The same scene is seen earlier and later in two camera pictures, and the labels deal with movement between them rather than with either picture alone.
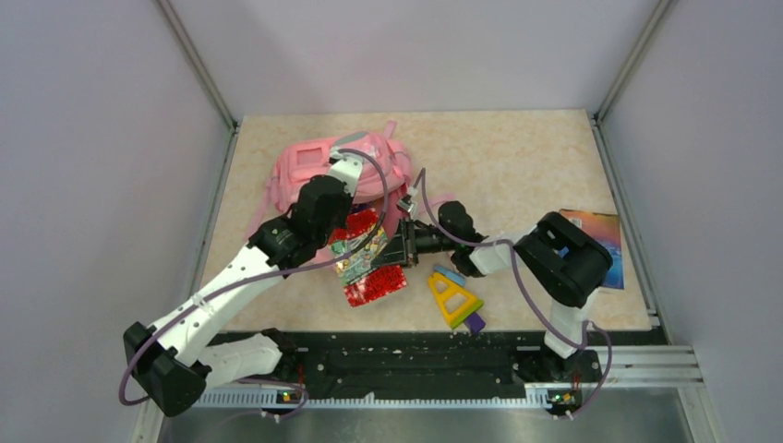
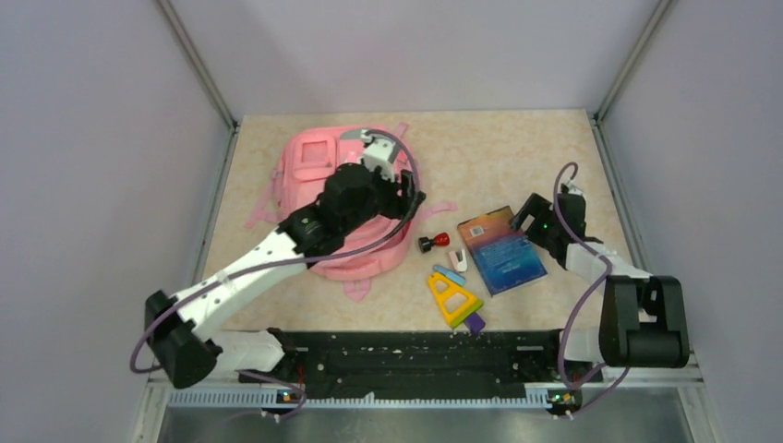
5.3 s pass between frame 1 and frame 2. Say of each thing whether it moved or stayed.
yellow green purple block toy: stayed
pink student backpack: moved
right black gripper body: moved
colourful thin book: moved
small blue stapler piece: stayed
